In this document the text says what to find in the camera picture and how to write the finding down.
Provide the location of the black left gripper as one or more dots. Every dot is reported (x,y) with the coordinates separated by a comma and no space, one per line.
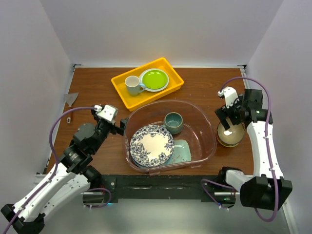
(119,129)

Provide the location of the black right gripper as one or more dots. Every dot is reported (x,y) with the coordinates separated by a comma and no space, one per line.
(222,113)

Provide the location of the beige bowl with black rim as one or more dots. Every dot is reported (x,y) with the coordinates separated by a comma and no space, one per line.
(231,136)

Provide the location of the dark blue patterned plate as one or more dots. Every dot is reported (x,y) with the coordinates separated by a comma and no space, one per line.
(151,144)

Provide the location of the teal glazed ceramic mug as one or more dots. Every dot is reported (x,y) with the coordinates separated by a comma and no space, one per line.
(173,122)

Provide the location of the mint divided rectangular plate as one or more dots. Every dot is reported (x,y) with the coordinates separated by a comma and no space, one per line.
(181,152)

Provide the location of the dark green lettered plate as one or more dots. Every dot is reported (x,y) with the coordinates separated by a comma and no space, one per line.
(149,165)

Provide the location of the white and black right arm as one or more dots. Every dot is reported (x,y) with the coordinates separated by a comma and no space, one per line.
(267,188)

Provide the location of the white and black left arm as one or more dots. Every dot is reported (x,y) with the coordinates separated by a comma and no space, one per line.
(70,176)

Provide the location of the clear plastic bin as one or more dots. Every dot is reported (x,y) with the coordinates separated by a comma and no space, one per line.
(197,131)

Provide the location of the yellow patterned bowl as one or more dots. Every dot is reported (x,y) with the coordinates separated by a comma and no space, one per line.
(228,145)

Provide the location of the grey triangular scraper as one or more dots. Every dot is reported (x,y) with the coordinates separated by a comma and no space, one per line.
(70,99)

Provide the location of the yellow plastic tray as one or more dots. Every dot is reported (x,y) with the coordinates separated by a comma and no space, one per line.
(133,102)

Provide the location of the green plate white rim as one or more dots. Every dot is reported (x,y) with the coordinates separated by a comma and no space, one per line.
(154,79)

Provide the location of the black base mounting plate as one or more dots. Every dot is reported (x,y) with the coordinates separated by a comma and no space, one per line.
(159,187)

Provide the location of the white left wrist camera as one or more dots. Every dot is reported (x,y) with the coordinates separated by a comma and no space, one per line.
(107,112)

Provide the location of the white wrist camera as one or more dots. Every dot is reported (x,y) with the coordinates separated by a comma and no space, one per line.
(107,112)
(229,94)

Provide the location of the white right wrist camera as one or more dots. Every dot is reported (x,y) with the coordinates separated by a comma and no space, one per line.
(229,94)

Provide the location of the white mug blue handle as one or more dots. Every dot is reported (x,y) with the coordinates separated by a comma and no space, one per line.
(134,85)

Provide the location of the aluminium table frame rail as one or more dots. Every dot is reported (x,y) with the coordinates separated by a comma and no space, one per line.
(286,207)

